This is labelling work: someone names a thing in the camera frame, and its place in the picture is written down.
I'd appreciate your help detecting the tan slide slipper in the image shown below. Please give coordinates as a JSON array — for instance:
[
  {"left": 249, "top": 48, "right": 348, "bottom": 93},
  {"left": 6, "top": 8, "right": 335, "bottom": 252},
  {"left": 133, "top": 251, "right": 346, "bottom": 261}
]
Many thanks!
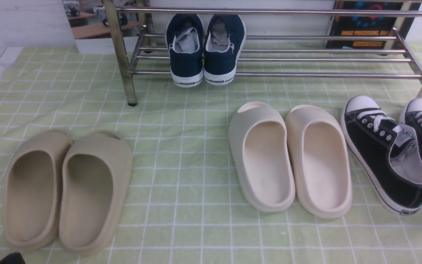
[
  {"left": 59, "top": 130, "right": 133, "bottom": 256},
  {"left": 3, "top": 129, "right": 73, "bottom": 253}
]

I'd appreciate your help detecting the tan right slide slipper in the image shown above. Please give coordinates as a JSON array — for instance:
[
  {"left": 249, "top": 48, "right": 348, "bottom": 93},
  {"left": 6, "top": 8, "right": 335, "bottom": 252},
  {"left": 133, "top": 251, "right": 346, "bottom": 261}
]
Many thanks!
[{"left": 59, "top": 130, "right": 133, "bottom": 256}]

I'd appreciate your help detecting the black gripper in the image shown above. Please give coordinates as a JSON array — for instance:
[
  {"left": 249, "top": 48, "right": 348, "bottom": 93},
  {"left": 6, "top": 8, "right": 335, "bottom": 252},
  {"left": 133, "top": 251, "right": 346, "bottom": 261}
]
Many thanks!
[{"left": 0, "top": 252, "right": 25, "bottom": 264}]

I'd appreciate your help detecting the cream left slide slipper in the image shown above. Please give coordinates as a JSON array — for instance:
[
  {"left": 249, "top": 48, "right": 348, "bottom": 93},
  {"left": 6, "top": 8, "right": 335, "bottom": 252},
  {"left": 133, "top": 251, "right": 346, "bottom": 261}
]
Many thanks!
[{"left": 228, "top": 102, "right": 295, "bottom": 212}]

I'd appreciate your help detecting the dark image processing book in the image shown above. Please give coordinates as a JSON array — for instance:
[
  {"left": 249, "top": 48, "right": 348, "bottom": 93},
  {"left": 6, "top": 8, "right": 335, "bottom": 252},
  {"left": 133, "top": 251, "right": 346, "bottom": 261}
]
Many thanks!
[{"left": 325, "top": 1, "right": 421, "bottom": 50}]

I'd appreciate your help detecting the navy slip-on shoe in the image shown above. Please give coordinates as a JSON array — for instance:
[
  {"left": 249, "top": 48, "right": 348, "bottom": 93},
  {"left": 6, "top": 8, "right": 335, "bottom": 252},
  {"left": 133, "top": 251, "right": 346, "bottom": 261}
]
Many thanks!
[
  {"left": 164, "top": 14, "right": 204, "bottom": 88},
  {"left": 204, "top": 14, "right": 247, "bottom": 86}
]

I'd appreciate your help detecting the cream slide slipper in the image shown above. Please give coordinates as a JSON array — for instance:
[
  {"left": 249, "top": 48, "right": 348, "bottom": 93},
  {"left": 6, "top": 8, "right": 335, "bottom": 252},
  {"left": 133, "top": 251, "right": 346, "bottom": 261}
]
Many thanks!
[
  {"left": 228, "top": 102, "right": 295, "bottom": 212},
  {"left": 285, "top": 105, "right": 353, "bottom": 219}
]

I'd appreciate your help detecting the metal shoe rack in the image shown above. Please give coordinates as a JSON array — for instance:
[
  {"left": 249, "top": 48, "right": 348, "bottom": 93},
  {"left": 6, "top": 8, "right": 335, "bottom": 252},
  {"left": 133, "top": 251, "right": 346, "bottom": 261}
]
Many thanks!
[{"left": 104, "top": 0, "right": 422, "bottom": 107}]

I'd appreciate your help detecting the black left canvas sneaker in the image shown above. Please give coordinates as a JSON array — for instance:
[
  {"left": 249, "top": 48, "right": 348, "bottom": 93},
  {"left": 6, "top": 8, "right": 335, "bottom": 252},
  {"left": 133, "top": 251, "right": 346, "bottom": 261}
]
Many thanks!
[{"left": 340, "top": 95, "right": 422, "bottom": 216}]

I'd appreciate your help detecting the green checkered cloth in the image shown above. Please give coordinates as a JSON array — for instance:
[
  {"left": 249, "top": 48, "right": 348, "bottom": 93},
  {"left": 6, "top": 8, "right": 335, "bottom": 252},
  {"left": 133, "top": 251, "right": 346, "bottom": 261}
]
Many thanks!
[{"left": 0, "top": 47, "right": 422, "bottom": 264}]

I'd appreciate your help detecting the tan left slide slipper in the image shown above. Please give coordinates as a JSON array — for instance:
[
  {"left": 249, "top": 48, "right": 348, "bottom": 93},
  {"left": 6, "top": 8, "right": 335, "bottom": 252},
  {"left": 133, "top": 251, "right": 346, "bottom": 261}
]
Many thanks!
[{"left": 3, "top": 129, "right": 73, "bottom": 253}]

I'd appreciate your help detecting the cream right slide slipper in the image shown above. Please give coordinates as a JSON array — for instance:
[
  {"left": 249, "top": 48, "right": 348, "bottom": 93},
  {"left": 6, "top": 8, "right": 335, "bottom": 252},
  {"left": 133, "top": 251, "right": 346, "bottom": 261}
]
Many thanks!
[{"left": 285, "top": 105, "right": 353, "bottom": 219}]

